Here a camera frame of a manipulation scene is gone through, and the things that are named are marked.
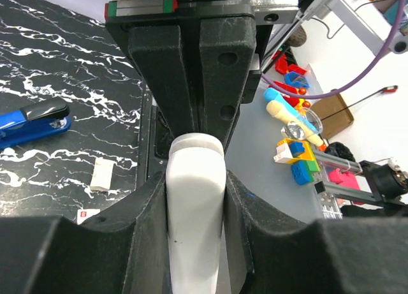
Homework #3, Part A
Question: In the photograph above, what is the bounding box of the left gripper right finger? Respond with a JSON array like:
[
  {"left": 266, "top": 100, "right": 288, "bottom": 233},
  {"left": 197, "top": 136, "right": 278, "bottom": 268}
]
[{"left": 224, "top": 172, "right": 407, "bottom": 293}]

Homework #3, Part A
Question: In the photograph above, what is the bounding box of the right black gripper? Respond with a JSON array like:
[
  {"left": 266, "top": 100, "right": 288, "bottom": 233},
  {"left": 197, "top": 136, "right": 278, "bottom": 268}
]
[{"left": 104, "top": 0, "right": 299, "bottom": 149}]

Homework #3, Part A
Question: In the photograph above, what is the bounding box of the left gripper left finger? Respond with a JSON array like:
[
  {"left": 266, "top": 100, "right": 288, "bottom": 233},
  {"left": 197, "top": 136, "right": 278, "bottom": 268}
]
[{"left": 1, "top": 173, "right": 168, "bottom": 293}]

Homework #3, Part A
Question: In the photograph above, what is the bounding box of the white plastic stick tool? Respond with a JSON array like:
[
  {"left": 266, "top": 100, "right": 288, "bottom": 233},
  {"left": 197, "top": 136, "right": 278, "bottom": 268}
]
[{"left": 165, "top": 133, "right": 226, "bottom": 293}]

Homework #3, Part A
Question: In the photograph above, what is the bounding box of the blue black stapler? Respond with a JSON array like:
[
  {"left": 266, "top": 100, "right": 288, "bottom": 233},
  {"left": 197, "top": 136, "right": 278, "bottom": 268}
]
[{"left": 1, "top": 98, "right": 71, "bottom": 150}]

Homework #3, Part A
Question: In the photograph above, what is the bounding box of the white staple box left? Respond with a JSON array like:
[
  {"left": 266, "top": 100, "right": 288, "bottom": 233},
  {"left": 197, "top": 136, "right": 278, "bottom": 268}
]
[{"left": 76, "top": 209, "right": 100, "bottom": 224}]

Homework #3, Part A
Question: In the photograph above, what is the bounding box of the colourful toy block pile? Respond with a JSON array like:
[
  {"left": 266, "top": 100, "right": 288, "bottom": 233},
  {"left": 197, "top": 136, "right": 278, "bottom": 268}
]
[{"left": 264, "top": 56, "right": 330, "bottom": 186}]

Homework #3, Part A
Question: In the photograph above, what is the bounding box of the brown cardboard box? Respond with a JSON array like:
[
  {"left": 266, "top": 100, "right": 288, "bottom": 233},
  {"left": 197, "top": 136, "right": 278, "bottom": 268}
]
[{"left": 311, "top": 94, "right": 354, "bottom": 139}]

